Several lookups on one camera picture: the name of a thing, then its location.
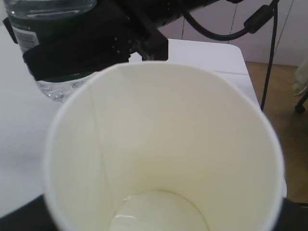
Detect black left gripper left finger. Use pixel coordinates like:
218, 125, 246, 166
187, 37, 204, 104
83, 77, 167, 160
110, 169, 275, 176
0, 195, 58, 231

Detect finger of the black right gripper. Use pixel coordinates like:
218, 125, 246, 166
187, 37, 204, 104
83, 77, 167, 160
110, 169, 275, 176
2, 17, 18, 44

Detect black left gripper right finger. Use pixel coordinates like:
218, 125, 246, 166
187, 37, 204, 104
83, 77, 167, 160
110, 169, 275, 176
272, 198, 308, 231

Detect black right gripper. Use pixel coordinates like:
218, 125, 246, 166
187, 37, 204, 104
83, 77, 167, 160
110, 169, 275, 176
23, 0, 168, 81

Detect clear green-label water bottle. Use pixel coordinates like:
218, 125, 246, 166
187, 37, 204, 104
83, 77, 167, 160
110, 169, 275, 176
3, 0, 97, 102

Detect white paper cup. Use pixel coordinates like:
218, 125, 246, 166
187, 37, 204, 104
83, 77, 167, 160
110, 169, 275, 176
42, 62, 285, 231

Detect office chair wheel base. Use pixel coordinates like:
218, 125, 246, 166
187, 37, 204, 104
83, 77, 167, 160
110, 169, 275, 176
294, 86, 308, 115

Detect black right camera cable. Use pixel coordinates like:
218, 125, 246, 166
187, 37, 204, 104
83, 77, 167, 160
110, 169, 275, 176
184, 0, 280, 41

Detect black hanging cable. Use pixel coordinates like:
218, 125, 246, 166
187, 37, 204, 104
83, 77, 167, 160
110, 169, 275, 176
260, 0, 280, 113

